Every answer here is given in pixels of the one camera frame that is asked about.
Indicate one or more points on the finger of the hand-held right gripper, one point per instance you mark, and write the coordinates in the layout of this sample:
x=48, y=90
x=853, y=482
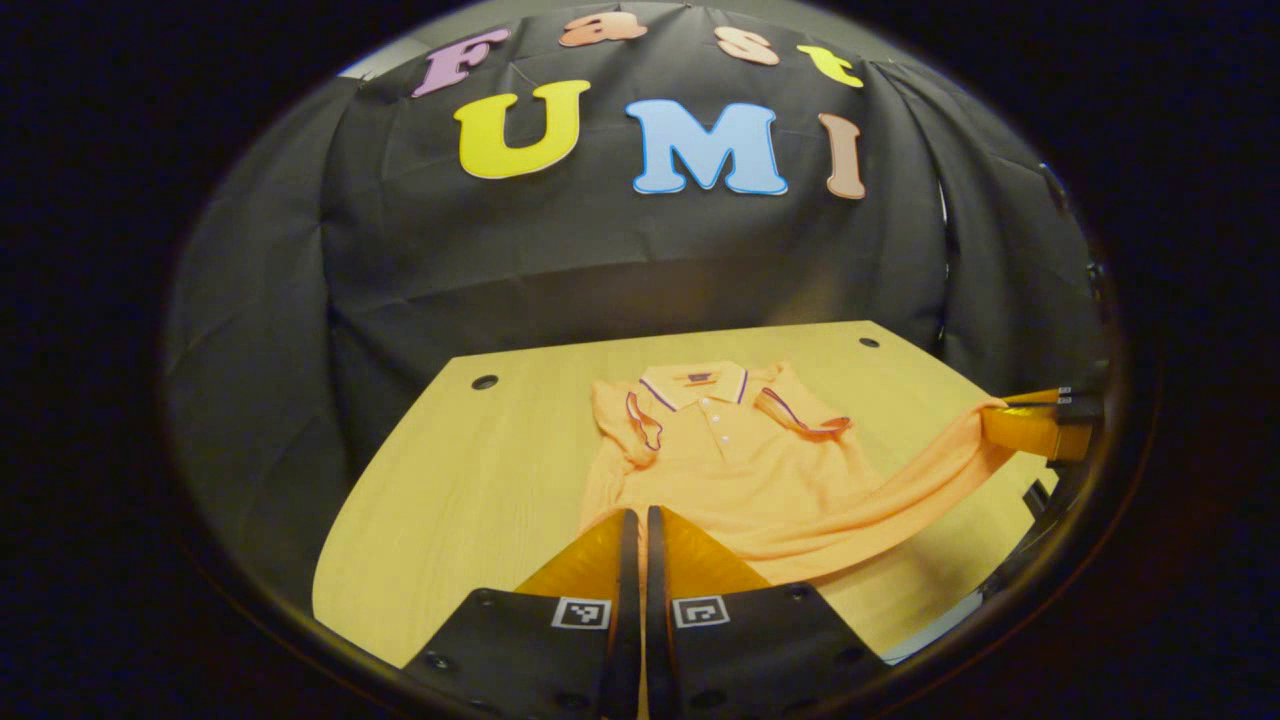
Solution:
x=1075, y=395
x=1030, y=430

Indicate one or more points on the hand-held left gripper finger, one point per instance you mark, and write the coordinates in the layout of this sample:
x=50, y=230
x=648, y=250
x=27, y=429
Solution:
x=655, y=600
x=630, y=600

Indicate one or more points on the orange T-shirt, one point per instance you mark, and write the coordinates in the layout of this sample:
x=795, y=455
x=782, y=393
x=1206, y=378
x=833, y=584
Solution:
x=740, y=470

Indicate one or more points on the black backdrop cloth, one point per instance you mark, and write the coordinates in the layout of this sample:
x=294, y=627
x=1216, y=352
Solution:
x=600, y=260

